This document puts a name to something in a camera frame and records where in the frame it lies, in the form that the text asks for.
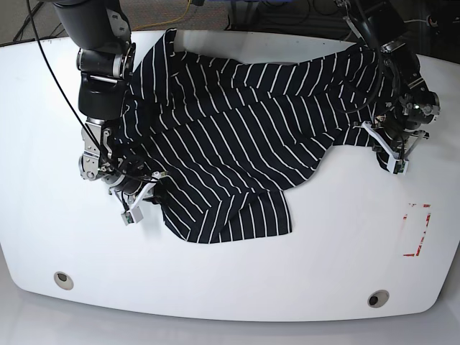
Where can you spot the left table cable grommet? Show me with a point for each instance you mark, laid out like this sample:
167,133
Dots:
63,281

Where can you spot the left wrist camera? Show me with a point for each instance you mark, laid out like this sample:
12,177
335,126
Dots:
396,166

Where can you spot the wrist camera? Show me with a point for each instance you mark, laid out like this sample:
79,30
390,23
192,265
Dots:
132,216
396,166

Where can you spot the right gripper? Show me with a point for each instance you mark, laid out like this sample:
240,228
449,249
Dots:
130,193

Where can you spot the table cable grommet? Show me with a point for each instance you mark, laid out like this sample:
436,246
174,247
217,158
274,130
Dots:
63,281
378,299

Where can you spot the red tape rectangle marking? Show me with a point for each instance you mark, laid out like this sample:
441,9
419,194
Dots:
415,224

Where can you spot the black white striped t-shirt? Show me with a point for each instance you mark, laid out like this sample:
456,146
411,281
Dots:
234,137

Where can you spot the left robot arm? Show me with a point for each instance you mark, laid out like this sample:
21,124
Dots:
407,102

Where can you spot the right table cable grommet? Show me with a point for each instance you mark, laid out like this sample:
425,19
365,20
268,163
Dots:
378,299

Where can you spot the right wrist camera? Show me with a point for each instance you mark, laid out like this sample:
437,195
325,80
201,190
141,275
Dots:
132,216

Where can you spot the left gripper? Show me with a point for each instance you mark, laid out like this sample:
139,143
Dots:
392,143

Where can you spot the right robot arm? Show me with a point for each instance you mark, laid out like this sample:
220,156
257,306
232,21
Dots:
105,60

